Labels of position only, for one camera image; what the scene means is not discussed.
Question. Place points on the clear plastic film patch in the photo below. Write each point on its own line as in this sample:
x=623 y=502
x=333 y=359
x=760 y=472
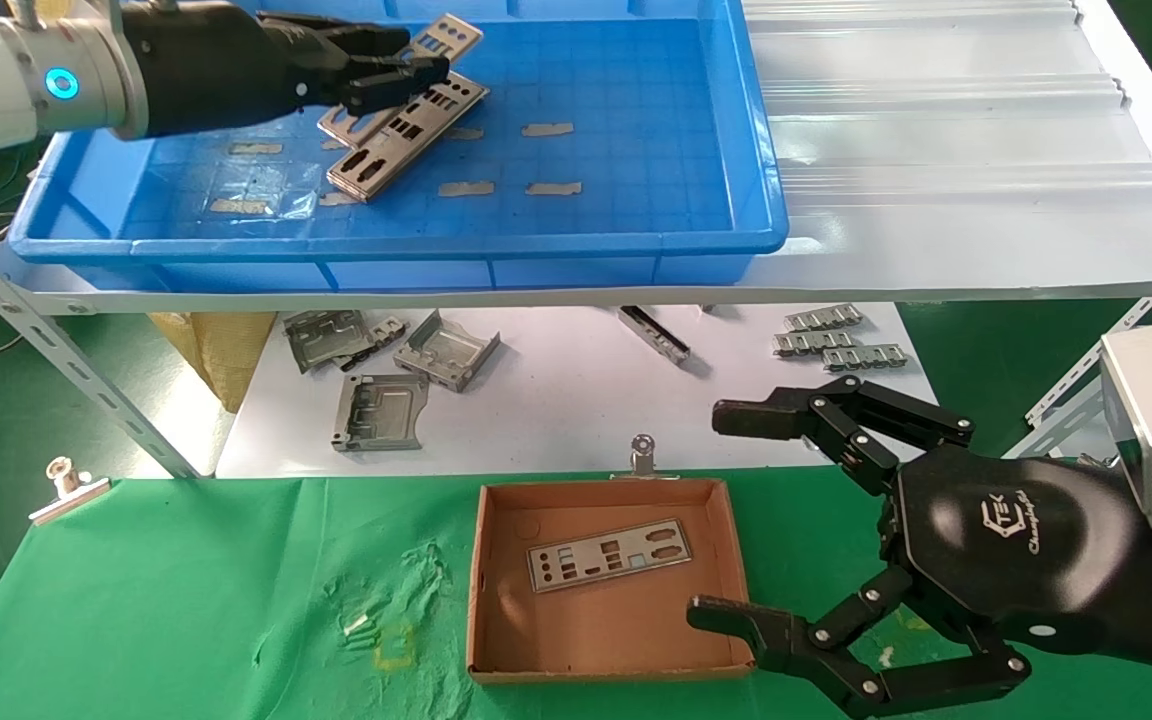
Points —
x=291 y=203

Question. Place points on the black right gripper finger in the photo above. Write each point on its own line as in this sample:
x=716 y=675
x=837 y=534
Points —
x=866 y=420
x=836 y=660

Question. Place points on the blue plastic tray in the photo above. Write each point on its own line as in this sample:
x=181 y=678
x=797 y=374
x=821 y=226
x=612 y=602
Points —
x=636 y=150

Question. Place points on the small toothed metal shield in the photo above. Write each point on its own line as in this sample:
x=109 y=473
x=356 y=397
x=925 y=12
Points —
x=814 y=344
x=388 y=330
x=824 y=319
x=866 y=358

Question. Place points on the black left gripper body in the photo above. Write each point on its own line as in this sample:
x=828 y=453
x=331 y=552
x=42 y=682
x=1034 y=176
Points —
x=216 y=65

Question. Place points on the silver binder clip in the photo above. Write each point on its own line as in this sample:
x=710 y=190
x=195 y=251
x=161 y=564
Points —
x=643 y=455
x=71 y=497

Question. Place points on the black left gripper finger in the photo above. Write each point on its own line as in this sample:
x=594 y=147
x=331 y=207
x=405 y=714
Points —
x=356 y=40
x=396 y=78

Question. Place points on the flat grey sheet metal bracket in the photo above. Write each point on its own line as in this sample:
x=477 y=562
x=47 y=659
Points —
x=321 y=340

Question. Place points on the small silver scrap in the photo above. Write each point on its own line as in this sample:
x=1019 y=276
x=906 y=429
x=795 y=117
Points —
x=358 y=624

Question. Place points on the square grey metal bracket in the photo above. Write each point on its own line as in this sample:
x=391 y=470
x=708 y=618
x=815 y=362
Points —
x=376 y=415

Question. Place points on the green table cloth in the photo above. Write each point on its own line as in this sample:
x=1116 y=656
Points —
x=186 y=600

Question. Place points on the open box metal bracket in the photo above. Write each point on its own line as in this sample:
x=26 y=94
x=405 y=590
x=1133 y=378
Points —
x=446 y=355

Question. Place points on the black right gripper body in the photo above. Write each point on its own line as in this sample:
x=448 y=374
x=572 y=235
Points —
x=1016 y=550

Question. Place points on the brown cardboard box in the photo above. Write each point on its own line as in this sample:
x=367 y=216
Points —
x=616 y=630

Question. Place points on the silver IO shield plate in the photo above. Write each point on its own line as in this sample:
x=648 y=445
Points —
x=446 y=38
x=406 y=140
x=606 y=555

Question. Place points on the narrow metal rail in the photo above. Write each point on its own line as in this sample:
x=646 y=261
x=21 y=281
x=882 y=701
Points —
x=656 y=337

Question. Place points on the grey metal shelf rack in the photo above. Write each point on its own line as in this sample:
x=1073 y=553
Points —
x=936 y=150

